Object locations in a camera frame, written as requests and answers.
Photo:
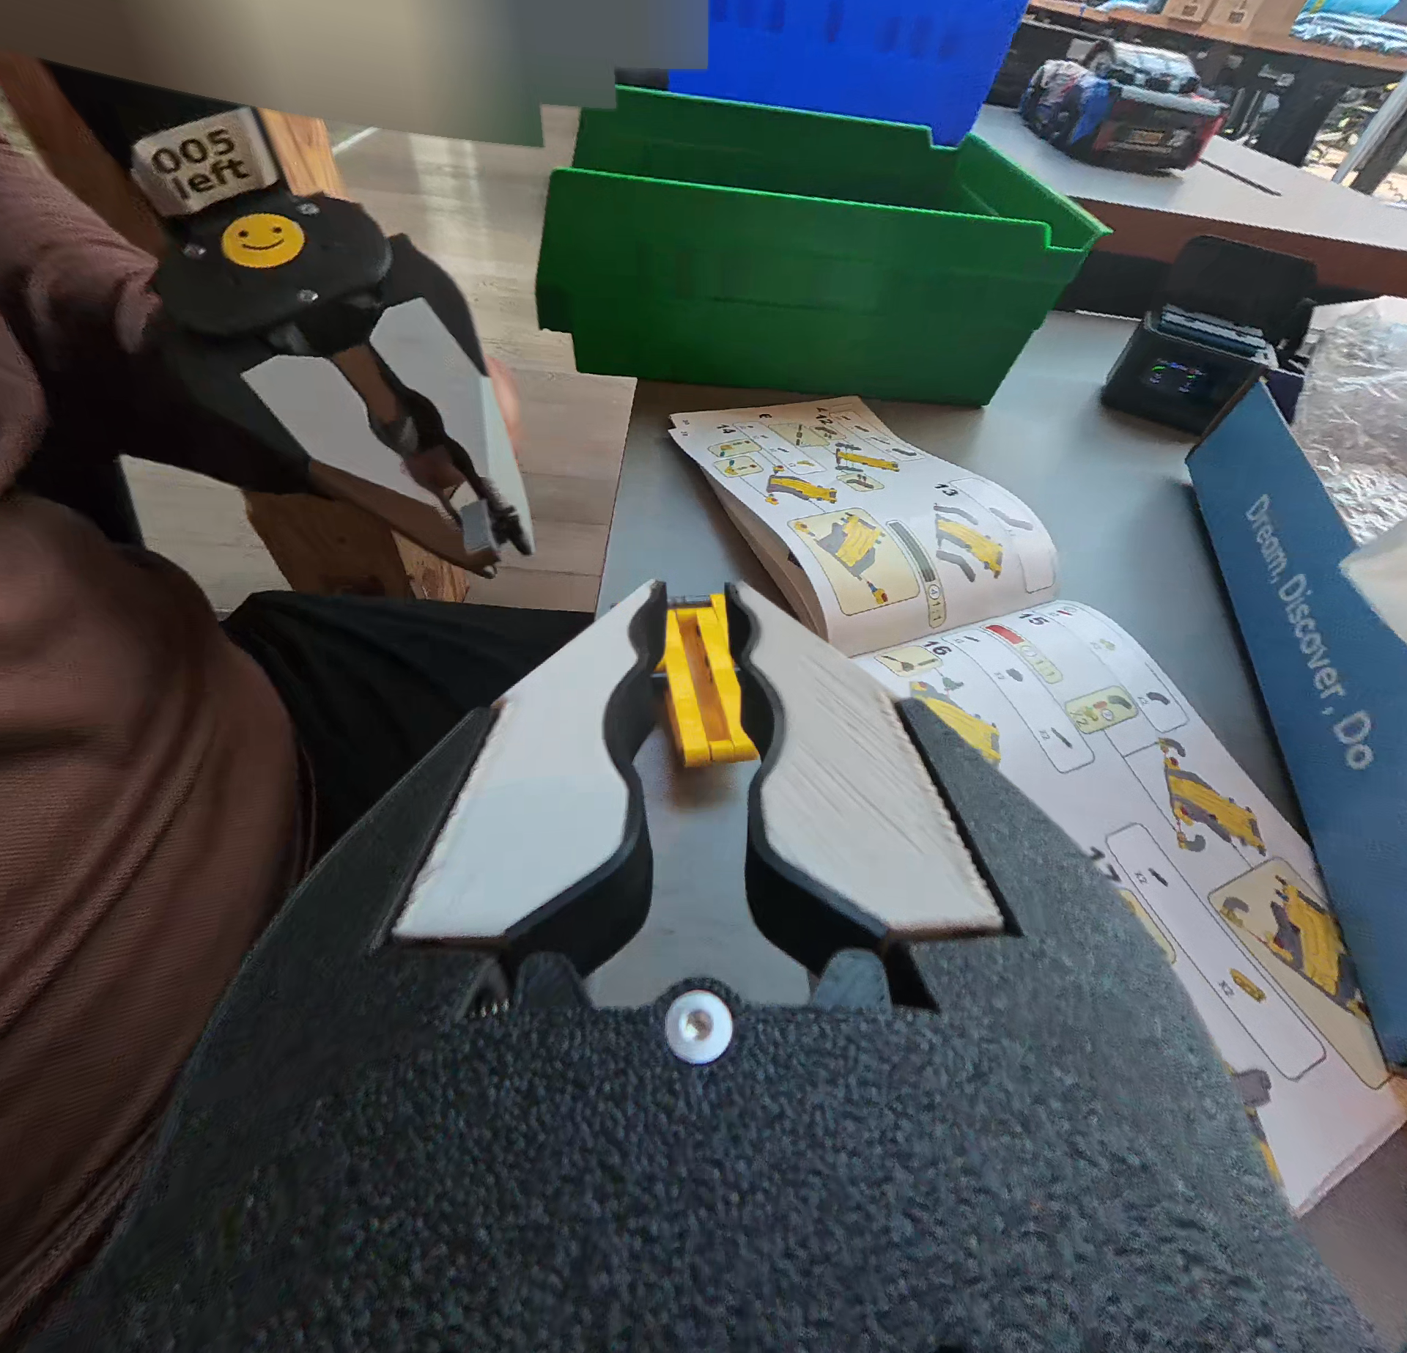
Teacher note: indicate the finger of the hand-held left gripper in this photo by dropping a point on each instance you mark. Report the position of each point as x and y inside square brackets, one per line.
[313, 407]
[456, 385]

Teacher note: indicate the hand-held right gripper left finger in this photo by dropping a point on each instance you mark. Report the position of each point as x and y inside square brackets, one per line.
[528, 814]

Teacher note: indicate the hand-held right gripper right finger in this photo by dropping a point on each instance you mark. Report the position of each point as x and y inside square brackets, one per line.
[869, 814]

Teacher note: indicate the yellow brick assembly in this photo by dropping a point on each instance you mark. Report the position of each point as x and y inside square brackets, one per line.
[704, 693]

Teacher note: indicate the person's left forearm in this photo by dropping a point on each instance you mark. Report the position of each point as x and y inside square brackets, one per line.
[67, 330]

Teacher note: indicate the grey desk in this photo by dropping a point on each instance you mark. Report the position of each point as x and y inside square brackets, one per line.
[1100, 473]

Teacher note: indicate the open instruction booklet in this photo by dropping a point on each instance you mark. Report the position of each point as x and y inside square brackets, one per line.
[990, 649]

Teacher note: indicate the green plastic bin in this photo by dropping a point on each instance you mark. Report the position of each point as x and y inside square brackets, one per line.
[792, 275]

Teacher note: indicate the blue cardboard box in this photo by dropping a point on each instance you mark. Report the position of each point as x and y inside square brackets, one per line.
[1309, 627]

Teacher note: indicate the blue plastic bin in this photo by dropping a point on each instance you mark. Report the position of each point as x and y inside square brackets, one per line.
[858, 33]

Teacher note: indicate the clear plastic bags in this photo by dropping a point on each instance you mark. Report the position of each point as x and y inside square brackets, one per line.
[1364, 407]

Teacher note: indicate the grey side table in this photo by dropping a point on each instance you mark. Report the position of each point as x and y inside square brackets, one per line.
[1265, 204]

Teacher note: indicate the wooden post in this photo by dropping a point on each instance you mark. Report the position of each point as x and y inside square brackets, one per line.
[352, 550]

